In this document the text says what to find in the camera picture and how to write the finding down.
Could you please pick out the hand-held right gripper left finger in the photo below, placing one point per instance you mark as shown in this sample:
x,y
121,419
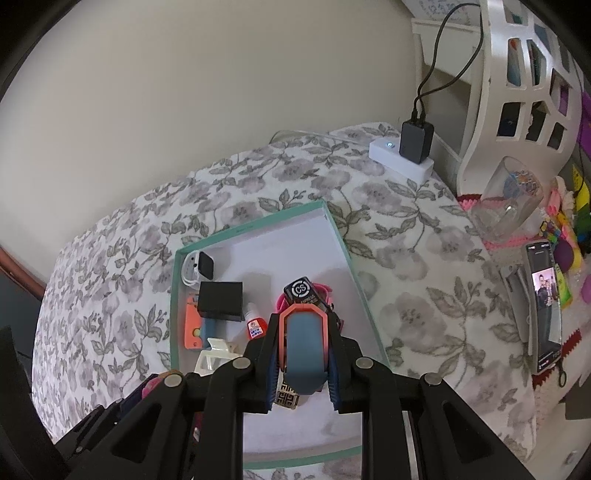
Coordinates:
x,y
258,383

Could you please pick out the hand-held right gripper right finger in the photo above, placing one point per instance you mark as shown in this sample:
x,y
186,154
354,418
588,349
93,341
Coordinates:
x,y
346,383

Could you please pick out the gold black patterned lighter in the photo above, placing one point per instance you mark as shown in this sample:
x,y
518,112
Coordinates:
x,y
286,394

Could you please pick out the cream hair claw clip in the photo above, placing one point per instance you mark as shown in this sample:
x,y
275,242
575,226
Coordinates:
x,y
214,353

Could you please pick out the orange blue toy knife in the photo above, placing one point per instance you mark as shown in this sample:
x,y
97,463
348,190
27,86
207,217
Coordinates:
x,y
302,350

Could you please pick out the red white glue bottle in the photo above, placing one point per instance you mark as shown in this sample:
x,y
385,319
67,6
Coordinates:
x,y
256,327

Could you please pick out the small orange blue toy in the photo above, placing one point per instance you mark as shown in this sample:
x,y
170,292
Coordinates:
x,y
193,327

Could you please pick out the black power adapter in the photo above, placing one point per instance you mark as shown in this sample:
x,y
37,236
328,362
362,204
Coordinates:
x,y
221,302

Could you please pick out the pink smartwatch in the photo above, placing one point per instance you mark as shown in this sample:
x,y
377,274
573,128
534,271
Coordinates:
x,y
327,295

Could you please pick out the black toy car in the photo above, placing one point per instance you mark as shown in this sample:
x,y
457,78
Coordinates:
x,y
300,290

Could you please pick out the white smartwatch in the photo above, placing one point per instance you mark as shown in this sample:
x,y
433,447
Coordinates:
x,y
207,265

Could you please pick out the teal-edged white box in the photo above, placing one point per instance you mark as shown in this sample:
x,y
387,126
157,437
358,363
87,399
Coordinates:
x,y
286,244

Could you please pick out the dark wooden furniture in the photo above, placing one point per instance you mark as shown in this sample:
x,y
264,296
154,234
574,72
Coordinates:
x,y
18,286

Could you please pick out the silver nail clipper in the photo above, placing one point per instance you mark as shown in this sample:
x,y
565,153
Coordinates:
x,y
515,295

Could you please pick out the black smartphone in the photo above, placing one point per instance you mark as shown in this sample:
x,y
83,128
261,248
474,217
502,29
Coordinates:
x,y
545,323

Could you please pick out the colourful crochet mat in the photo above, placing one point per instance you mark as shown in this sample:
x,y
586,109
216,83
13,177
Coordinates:
x,y
508,247

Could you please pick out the clear glass cup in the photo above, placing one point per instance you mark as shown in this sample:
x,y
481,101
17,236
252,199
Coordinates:
x,y
503,217

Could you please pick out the white power strip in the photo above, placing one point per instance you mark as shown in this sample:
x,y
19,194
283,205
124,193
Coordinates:
x,y
383,150

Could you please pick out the black plugged-in charger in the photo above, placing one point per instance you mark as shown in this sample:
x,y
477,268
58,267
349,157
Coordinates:
x,y
415,141

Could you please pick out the pile of colourful small toys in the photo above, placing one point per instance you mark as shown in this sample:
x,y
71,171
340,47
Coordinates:
x,y
570,254

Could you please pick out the white cutout shelf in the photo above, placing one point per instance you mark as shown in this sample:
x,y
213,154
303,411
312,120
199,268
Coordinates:
x,y
494,69

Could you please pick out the white printed paper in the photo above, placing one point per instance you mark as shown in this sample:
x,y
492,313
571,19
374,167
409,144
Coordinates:
x,y
438,7

